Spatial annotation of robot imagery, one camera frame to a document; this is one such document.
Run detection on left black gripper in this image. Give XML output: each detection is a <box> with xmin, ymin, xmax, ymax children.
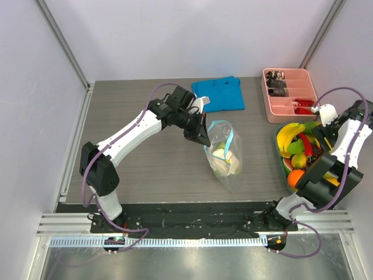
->
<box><xmin>175</xmin><ymin>109</ymin><xmax>211</xmax><ymax>147</ymax></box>

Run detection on clear zip top bag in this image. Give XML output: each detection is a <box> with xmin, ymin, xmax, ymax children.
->
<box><xmin>204</xmin><ymin>120</ymin><xmax>243</xmax><ymax>193</ymax></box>

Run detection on toy cauliflower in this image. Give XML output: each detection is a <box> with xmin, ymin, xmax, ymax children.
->
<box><xmin>212</xmin><ymin>142</ymin><xmax>241</xmax><ymax>177</ymax></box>

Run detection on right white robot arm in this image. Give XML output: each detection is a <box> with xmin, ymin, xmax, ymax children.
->
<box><xmin>245</xmin><ymin>100</ymin><xmax>372</xmax><ymax>232</ymax></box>

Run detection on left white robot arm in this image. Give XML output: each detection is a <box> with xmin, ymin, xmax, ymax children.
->
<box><xmin>79</xmin><ymin>86</ymin><xmax>210</xmax><ymax>233</ymax></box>

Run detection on toy grapes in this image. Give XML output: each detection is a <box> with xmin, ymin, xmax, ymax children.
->
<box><xmin>307</xmin><ymin>146</ymin><xmax>323</xmax><ymax>165</ymax></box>

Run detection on red toy chili pepper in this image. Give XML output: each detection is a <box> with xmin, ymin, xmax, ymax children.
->
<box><xmin>298</xmin><ymin>133</ymin><xmax>314</xmax><ymax>157</ymax></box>

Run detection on red clips in tray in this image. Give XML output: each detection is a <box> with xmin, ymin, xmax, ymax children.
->
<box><xmin>292</xmin><ymin>99</ymin><xmax>314</xmax><ymax>115</ymax></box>

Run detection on blue folded cloth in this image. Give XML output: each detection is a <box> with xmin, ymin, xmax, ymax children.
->
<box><xmin>192</xmin><ymin>76</ymin><xmax>245</xmax><ymax>113</ymax></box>

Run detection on toy watermelon slice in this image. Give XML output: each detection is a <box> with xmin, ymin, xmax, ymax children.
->
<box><xmin>282</xmin><ymin>157</ymin><xmax>293</xmax><ymax>177</ymax></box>

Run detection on pink compartment tray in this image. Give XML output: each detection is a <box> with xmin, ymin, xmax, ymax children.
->
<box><xmin>261</xmin><ymin>68</ymin><xmax>317</xmax><ymax>124</ymax></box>

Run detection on teal fruit tray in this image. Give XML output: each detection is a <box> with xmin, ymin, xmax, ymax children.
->
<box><xmin>273</xmin><ymin>122</ymin><xmax>342</xmax><ymax>193</ymax></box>

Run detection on toy orange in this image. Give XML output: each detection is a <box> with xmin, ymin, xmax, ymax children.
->
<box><xmin>287</xmin><ymin>170</ymin><xmax>305</xmax><ymax>190</ymax></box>

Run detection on black clips in tray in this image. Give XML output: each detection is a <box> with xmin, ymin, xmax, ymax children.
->
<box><xmin>265</xmin><ymin>70</ymin><xmax>287</xmax><ymax>97</ymax></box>

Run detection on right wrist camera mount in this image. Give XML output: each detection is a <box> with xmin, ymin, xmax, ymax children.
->
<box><xmin>311</xmin><ymin>104</ymin><xmax>338</xmax><ymax>127</ymax></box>

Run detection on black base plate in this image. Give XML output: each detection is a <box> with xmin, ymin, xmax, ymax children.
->
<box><xmin>90</xmin><ymin>201</ymin><xmax>300</xmax><ymax>240</ymax></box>

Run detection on slotted cable duct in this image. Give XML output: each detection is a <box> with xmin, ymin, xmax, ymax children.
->
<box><xmin>49</xmin><ymin>235</ymin><xmax>268</xmax><ymax>248</ymax></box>

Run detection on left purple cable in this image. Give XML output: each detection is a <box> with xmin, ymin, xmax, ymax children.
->
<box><xmin>81</xmin><ymin>83</ymin><xmax>183</xmax><ymax>252</ymax></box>

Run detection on purple cable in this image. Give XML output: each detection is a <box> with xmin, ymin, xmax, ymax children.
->
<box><xmin>81</xmin><ymin>83</ymin><xmax>183</xmax><ymax>252</ymax></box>
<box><xmin>273</xmin><ymin>86</ymin><xmax>368</xmax><ymax>259</ymax></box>

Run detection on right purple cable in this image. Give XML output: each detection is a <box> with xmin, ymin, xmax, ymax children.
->
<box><xmin>273</xmin><ymin>86</ymin><xmax>368</xmax><ymax>259</ymax></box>

